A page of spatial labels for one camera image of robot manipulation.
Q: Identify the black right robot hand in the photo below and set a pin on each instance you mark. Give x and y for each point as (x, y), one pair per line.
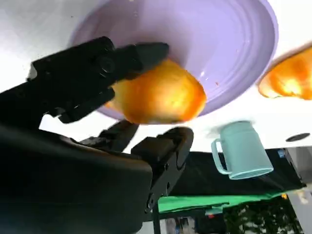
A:
(61, 178)

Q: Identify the orange and white toy bread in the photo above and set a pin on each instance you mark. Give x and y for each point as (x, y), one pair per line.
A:
(161, 95)
(290, 78)

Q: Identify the green cloth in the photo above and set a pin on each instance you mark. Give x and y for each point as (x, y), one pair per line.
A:
(195, 201)

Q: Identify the pale green mug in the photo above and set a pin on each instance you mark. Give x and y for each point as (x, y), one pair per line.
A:
(241, 151)

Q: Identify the green plant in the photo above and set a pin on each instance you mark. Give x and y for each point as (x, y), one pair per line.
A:
(258, 217)

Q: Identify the lilac plate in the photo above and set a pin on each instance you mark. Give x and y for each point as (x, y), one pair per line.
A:
(219, 48)

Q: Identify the grey machine with blue label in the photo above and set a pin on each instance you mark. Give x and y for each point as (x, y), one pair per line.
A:
(296, 163)

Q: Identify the black frame post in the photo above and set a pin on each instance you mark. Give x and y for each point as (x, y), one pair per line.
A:
(156, 223)

